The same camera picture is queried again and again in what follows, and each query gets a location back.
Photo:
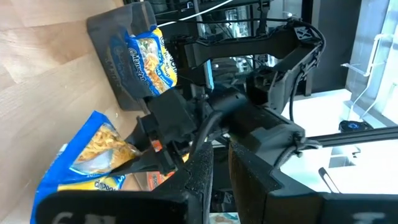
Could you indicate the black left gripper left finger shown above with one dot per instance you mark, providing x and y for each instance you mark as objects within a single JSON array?
[{"x": 192, "y": 186}]

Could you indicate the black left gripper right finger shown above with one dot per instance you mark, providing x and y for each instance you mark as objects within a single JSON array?
[{"x": 255, "y": 193}]

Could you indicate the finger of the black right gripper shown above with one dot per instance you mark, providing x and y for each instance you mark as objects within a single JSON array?
[
  {"x": 138, "y": 140},
  {"x": 140, "y": 166}
]

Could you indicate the orange Maruchan ramen packet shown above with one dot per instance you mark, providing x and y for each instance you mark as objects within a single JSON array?
[{"x": 158, "y": 180}]

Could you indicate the blue Maruchan ramen packet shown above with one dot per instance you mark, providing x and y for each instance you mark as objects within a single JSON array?
[
  {"x": 90, "y": 184},
  {"x": 93, "y": 149},
  {"x": 119, "y": 62}
]

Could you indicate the blue soy sauce ramen packet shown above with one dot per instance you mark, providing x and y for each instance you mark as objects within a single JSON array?
[{"x": 152, "y": 62}]

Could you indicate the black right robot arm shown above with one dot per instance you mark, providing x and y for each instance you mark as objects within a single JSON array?
[{"x": 242, "y": 49}]

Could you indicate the dark translucent plastic bin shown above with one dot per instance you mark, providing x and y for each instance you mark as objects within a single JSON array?
[{"x": 102, "y": 28}]

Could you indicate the round black device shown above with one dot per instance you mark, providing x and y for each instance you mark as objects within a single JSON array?
[{"x": 354, "y": 126}]

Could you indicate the black frame post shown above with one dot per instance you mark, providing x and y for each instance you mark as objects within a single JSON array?
[{"x": 357, "y": 137}]

